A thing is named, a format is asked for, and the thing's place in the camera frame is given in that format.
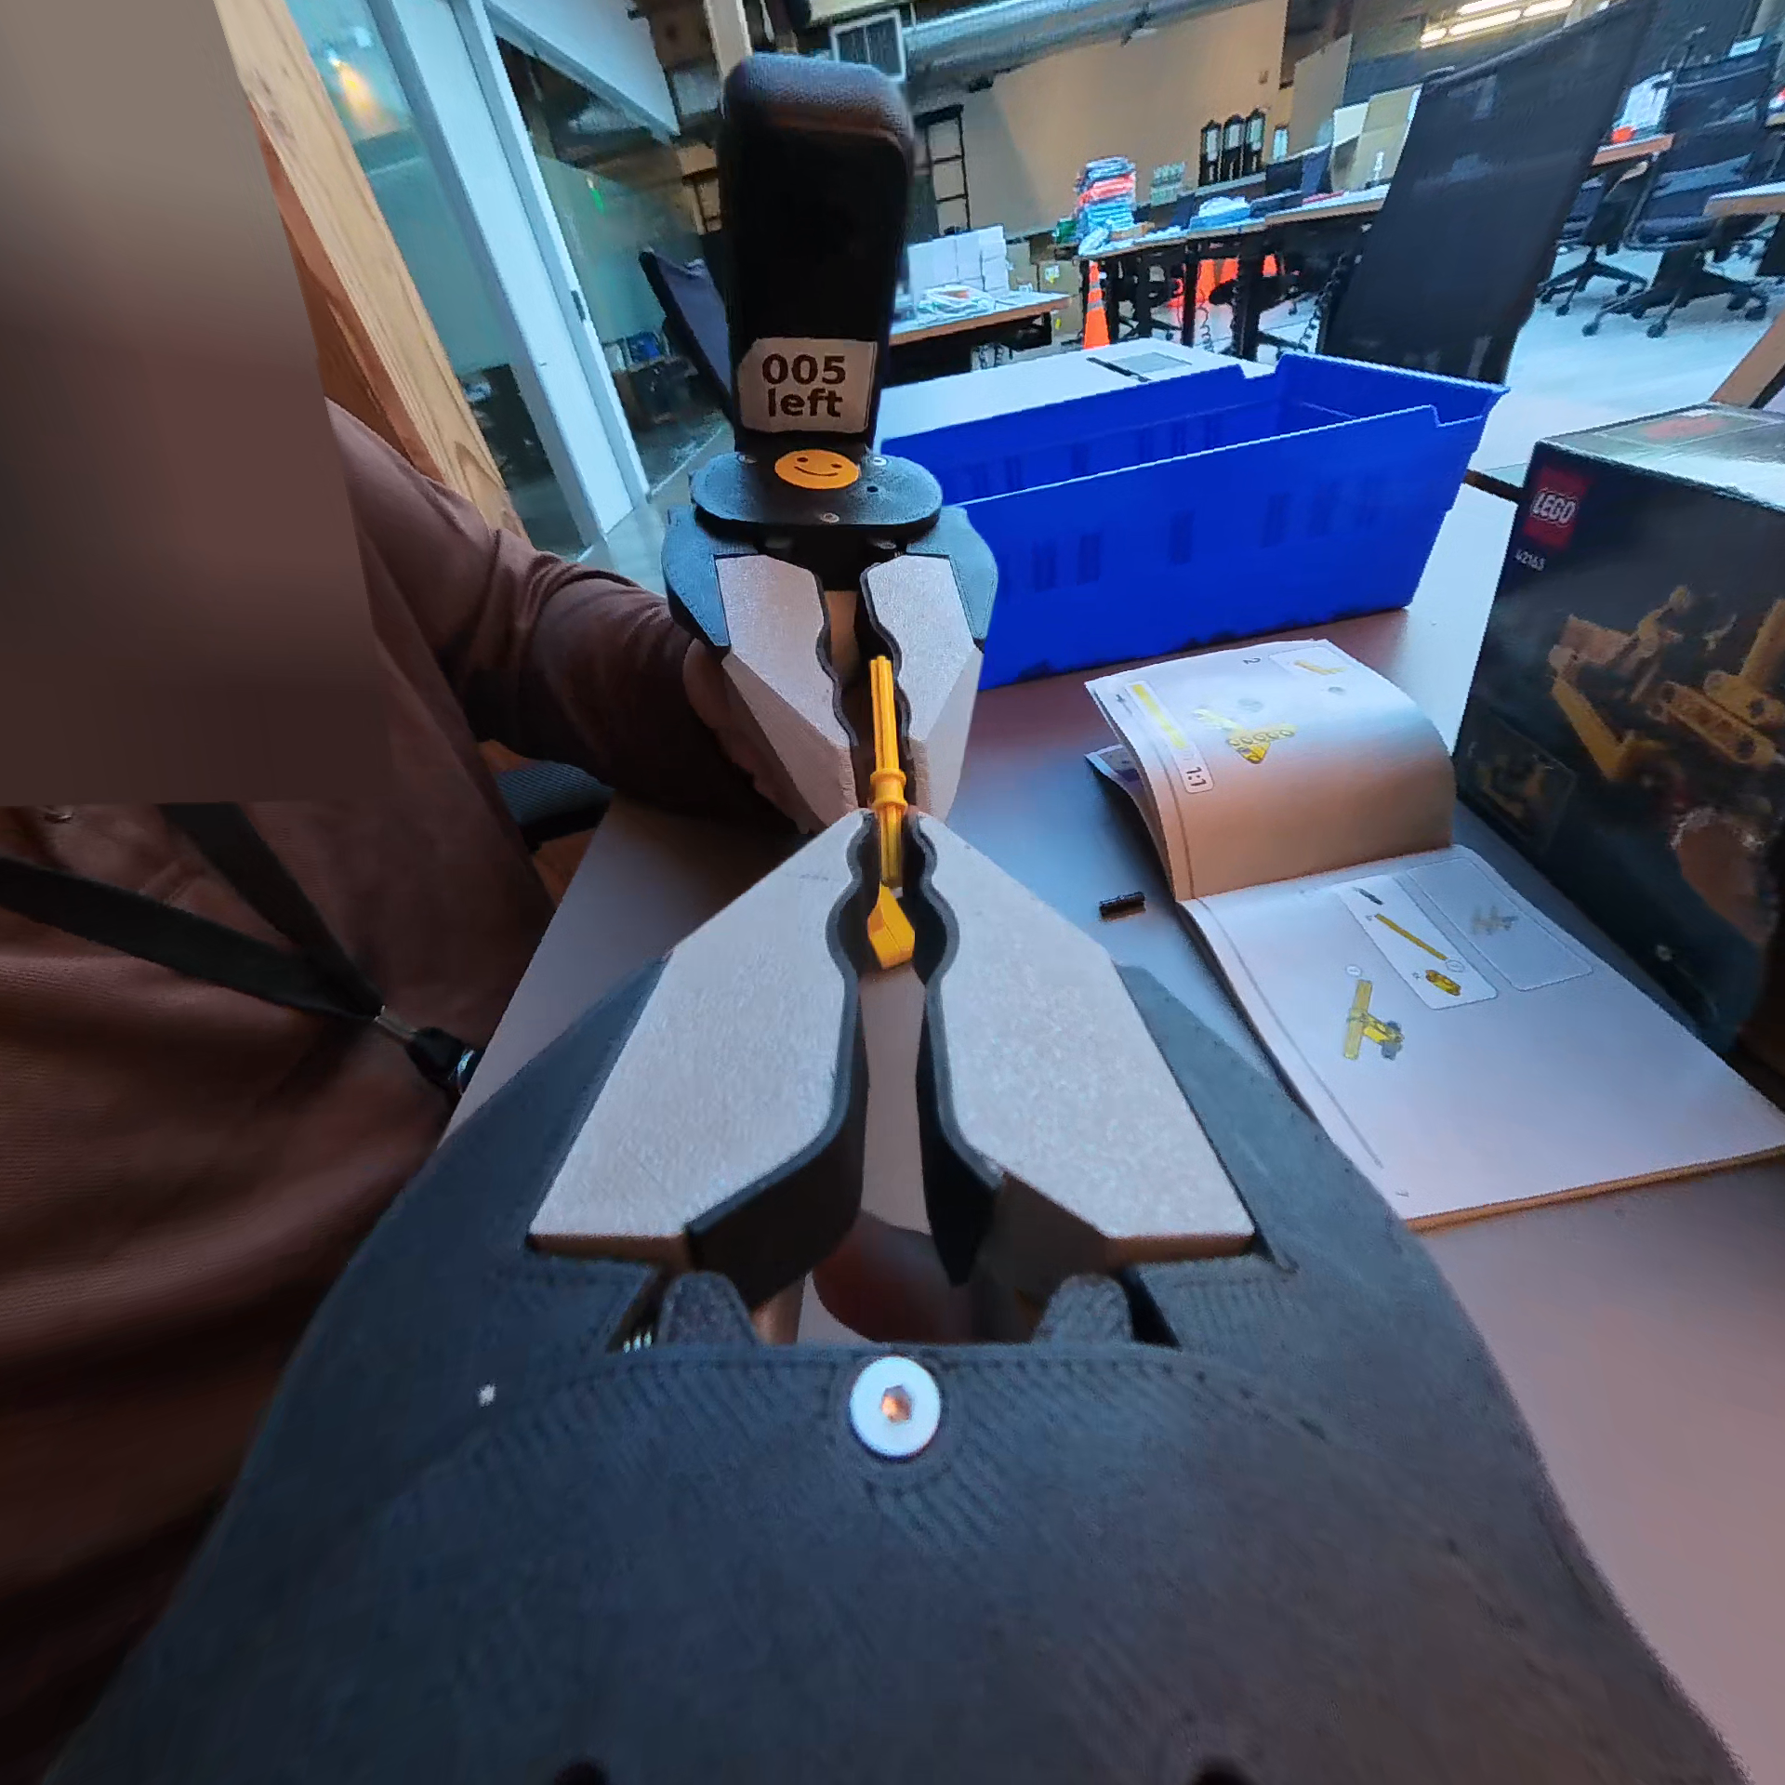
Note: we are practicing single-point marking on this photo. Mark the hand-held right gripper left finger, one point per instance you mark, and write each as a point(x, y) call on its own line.
point(697, 1089)

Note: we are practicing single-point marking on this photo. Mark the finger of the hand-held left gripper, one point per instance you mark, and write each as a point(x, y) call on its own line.
point(776, 657)
point(943, 657)

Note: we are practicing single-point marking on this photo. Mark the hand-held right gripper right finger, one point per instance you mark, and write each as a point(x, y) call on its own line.
point(1071, 1103)

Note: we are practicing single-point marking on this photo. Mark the yellow plastic axle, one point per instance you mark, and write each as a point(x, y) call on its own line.
point(884, 727)

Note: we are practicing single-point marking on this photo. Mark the yellow plastic connector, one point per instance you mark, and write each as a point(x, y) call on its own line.
point(887, 934)

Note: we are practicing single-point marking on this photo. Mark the dark building set box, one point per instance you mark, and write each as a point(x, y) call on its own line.
point(1603, 727)

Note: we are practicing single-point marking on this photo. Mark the person's left hand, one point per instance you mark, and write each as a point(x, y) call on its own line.
point(725, 727)

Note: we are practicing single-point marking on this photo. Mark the dark chair backrest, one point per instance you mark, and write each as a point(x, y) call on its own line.
point(689, 330)

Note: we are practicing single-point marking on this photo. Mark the background work table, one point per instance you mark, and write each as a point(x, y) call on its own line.
point(976, 330)

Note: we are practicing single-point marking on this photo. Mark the small printed leaflet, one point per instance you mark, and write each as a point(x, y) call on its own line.
point(1114, 770)

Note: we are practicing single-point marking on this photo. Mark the blue plastic bin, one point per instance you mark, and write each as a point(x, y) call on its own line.
point(1185, 556)

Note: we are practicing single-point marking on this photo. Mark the black chair armrest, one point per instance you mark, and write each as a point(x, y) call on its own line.
point(555, 802)

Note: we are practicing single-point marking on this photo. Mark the stack of folded clothes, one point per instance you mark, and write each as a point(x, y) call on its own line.
point(1112, 201)

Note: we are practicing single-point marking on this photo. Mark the orange traffic cone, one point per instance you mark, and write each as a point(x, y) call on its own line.
point(1098, 308)

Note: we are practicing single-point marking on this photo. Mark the open instruction booklet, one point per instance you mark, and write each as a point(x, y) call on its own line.
point(1506, 1089)

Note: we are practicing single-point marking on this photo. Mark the person's brown sweater torso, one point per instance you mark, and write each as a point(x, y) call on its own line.
point(167, 1255)

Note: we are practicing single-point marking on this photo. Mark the black mesh office chair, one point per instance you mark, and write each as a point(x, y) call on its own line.
point(1490, 211)

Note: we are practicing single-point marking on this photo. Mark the row of black office chairs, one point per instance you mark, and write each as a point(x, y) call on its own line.
point(1675, 197)

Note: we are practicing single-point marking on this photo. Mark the wood framed paper sign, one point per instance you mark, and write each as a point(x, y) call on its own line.
point(1748, 368)

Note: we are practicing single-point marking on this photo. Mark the wall vent unit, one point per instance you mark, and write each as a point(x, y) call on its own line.
point(867, 45)

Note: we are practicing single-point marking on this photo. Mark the silver air duct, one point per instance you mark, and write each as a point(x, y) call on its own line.
point(1033, 36)

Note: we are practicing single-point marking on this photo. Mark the wooden post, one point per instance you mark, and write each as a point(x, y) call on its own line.
point(361, 280)

